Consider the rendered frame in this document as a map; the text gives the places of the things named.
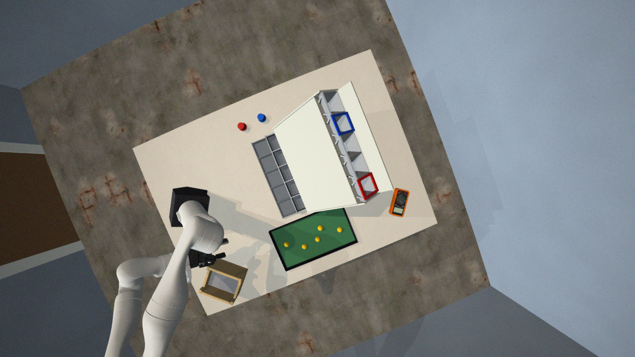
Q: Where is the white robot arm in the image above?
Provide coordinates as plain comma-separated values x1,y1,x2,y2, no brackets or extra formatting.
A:
105,200,224,357

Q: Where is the open wooden crate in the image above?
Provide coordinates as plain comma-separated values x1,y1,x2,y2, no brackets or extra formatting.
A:
203,259,248,304

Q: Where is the dark blue rectangular frame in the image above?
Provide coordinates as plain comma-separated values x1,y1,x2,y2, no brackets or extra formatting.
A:
331,112,355,136

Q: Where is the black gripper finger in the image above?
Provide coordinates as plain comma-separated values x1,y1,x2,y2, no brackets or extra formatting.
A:
199,252,226,268
203,238,229,257

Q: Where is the dark red rectangular frame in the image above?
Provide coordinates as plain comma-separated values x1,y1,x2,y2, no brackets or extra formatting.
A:
357,172,379,200

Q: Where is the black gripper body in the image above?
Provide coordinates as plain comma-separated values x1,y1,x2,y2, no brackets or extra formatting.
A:
188,249,212,268

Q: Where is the orange digital multimeter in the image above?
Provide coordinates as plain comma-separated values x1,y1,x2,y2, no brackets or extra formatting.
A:
389,188,409,217

